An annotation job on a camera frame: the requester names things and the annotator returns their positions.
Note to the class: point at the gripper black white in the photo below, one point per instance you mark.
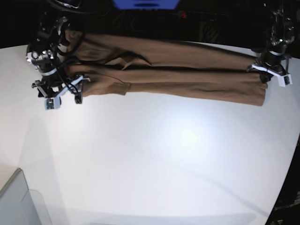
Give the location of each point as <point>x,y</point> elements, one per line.
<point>52,88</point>
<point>270,66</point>

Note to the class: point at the blue box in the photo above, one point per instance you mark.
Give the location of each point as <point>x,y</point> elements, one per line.
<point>146,4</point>

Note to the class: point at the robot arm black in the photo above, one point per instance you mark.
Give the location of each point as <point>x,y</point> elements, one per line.
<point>281,34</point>
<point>50,61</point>

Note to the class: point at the grey plastic bin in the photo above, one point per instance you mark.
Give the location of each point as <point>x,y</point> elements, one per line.
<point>20,205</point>

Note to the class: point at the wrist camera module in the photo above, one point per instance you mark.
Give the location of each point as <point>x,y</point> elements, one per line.
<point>284,80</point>
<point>50,104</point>

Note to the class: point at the brown t-shirt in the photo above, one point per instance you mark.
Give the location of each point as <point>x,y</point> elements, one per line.
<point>120,65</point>

